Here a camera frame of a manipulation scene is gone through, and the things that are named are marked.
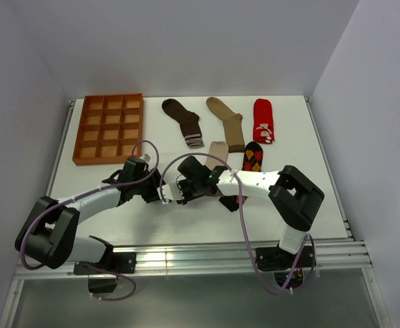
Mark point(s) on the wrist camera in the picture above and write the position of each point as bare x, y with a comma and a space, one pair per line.
169, 193
145, 158

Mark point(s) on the beige and red reindeer sock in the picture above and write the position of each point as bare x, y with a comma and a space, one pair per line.
219, 150

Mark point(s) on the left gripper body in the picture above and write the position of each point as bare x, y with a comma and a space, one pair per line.
148, 190

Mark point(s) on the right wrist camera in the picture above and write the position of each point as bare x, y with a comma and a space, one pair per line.
169, 193

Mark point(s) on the black orange argyle sock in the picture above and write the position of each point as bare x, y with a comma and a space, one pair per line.
252, 162

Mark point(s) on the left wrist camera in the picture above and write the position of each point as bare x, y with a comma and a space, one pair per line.
145, 158

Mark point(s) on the aluminium rail frame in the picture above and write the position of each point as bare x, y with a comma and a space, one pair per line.
213, 259

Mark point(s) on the tan sock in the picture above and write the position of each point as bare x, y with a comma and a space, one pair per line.
232, 124

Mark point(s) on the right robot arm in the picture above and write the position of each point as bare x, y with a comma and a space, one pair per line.
296, 198

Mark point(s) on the orange compartment tray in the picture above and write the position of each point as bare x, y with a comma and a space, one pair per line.
110, 129

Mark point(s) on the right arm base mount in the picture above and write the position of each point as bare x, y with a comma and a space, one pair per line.
273, 259

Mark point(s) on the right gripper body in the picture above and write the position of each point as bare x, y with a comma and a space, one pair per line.
191, 190

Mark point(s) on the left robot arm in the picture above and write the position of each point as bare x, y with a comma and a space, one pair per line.
49, 234

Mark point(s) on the dark brown sock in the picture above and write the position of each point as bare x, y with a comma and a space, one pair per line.
188, 122

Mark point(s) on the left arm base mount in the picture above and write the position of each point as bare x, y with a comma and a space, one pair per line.
108, 274

